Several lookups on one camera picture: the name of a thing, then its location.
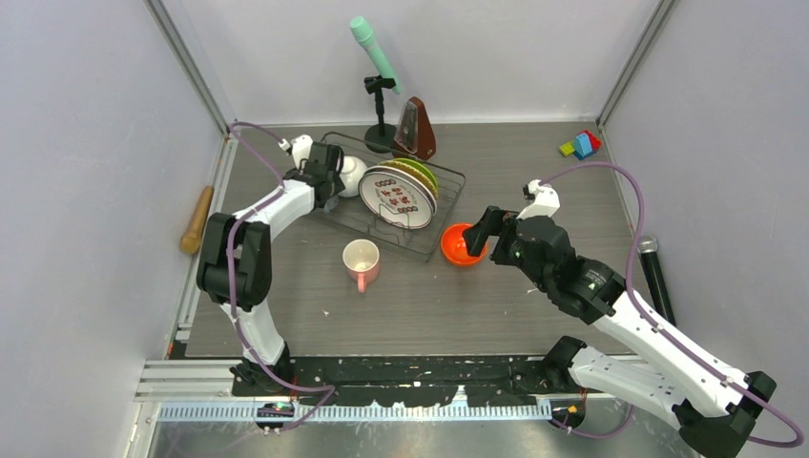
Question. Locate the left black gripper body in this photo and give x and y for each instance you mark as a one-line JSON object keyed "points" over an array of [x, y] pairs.
{"points": [[337, 186]]}

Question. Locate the teal microphone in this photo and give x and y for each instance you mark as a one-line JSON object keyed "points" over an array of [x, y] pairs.
{"points": [[365, 36]]}

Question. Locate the woven bamboo tray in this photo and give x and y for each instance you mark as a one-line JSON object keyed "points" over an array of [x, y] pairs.
{"points": [[414, 173]]}

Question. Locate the black microphone stand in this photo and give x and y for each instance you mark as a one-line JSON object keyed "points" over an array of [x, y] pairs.
{"points": [[379, 138]]}

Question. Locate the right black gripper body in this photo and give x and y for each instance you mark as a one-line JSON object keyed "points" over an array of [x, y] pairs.
{"points": [[508, 252]]}

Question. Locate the large green-rimmed plate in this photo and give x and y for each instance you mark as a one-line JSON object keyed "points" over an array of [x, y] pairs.
{"points": [[430, 196]]}

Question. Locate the small plate with red characters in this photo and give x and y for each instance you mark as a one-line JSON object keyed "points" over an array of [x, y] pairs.
{"points": [[398, 198]]}

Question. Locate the brown metronome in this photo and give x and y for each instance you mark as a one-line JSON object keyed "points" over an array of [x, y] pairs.
{"points": [[414, 135]]}

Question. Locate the colourful toy blocks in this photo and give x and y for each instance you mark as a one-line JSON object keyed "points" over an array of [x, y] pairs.
{"points": [[584, 145]]}

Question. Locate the lime green plate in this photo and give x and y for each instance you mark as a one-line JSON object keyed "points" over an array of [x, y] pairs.
{"points": [[420, 167]]}

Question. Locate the black wire dish rack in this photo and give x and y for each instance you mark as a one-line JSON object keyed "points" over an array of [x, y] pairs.
{"points": [[392, 208]]}

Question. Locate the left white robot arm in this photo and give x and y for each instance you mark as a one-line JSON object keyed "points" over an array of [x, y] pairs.
{"points": [[235, 259]]}

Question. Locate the wooden rolling pin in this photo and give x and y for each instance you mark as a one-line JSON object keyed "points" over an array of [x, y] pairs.
{"points": [[191, 239]]}

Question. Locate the black handheld microphone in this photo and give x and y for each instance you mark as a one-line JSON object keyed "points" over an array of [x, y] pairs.
{"points": [[647, 249]]}

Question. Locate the white bowl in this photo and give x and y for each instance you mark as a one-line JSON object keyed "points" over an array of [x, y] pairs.
{"points": [[351, 173]]}

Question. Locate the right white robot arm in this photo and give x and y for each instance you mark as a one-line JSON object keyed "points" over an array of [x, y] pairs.
{"points": [[712, 405]]}

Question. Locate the pink mug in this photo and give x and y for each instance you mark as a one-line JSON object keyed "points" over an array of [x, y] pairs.
{"points": [[362, 259]]}

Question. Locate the orange bowl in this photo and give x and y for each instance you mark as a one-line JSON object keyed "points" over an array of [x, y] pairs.
{"points": [[454, 247]]}

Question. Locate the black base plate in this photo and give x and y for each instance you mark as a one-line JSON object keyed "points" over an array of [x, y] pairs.
{"points": [[411, 381]]}

